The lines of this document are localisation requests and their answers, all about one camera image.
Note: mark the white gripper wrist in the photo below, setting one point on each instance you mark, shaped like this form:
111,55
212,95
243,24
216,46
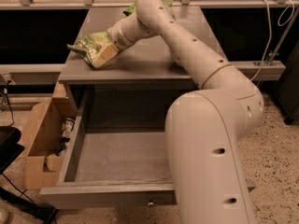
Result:
117,37

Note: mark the green jalapeno chip bag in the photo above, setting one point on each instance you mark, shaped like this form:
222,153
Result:
87,46

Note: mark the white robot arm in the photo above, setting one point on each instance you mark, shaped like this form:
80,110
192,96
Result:
202,127

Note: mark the green chip bag at back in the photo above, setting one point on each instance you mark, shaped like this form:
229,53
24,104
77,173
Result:
131,9

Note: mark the open grey top drawer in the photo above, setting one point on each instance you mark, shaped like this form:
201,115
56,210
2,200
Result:
113,168

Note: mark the grey wooden nightstand cabinet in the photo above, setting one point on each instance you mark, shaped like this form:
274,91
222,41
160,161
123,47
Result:
147,66

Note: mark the white bottle in box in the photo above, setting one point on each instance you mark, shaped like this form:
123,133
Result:
68,127

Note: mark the open cardboard box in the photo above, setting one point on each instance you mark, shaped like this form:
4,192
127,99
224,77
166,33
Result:
41,138

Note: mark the metal railing frame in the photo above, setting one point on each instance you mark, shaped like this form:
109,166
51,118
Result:
31,3

